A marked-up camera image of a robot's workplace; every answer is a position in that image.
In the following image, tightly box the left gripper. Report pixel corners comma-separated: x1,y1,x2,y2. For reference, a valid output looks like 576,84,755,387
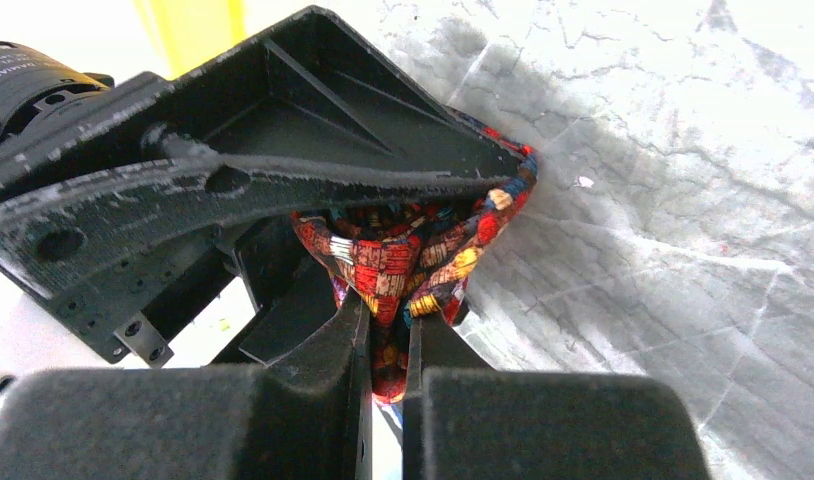
0,42,174,204

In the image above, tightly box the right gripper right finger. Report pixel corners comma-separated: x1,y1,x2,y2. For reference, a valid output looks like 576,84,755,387
403,315,709,479

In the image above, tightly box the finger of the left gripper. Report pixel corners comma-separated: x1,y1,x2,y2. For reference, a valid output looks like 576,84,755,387
0,6,521,299
49,216,336,368

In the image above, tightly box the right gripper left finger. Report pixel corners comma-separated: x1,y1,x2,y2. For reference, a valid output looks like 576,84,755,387
0,294,370,479

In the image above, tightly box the multicolour patterned necktie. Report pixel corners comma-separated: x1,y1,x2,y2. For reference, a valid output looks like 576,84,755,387
291,115,538,404

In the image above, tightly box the yellow plastic tray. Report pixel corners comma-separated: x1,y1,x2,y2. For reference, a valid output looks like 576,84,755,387
132,0,246,79

